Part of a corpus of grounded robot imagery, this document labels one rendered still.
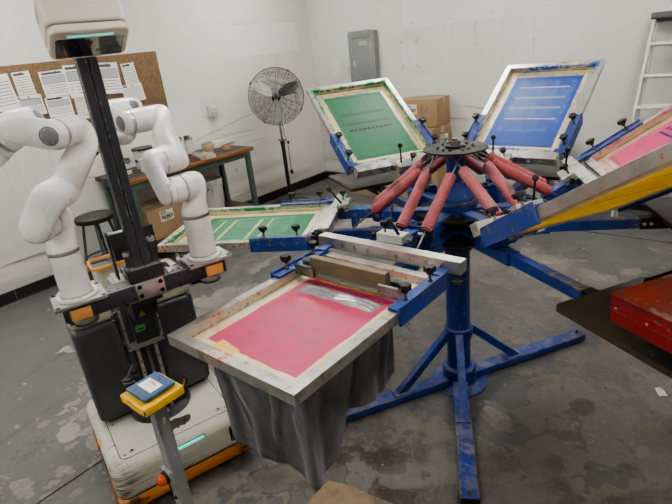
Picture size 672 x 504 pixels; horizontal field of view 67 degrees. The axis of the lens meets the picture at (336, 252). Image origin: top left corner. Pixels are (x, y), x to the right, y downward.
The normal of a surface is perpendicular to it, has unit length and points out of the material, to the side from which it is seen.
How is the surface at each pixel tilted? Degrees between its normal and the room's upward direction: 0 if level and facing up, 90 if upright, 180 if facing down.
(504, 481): 0
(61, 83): 88
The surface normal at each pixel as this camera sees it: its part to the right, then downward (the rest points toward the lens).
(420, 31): -0.63, 0.36
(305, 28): 0.76, 0.17
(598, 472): -0.11, -0.92
